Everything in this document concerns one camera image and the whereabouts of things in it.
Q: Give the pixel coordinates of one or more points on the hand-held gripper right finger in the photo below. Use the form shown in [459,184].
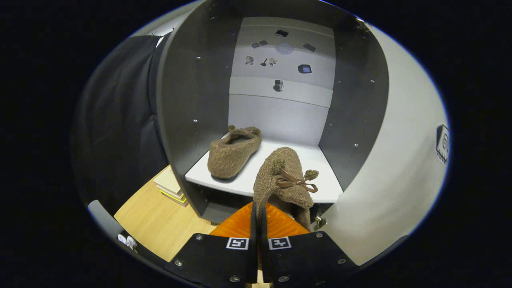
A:
[304,260]

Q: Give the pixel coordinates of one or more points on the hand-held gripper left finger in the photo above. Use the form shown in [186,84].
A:
[224,260]

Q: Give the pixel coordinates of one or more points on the brown fuzzy shoe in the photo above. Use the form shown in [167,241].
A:
[228,158]
[286,162]

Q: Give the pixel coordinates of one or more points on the dark grey shoe cabinet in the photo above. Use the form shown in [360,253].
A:
[188,100]

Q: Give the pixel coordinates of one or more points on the stack of books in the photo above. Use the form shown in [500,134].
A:
[170,184]

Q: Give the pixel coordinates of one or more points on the grey chair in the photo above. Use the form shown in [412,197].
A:
[102,218]

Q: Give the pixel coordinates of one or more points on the black backdrop cloth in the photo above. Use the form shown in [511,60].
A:
[116,120]

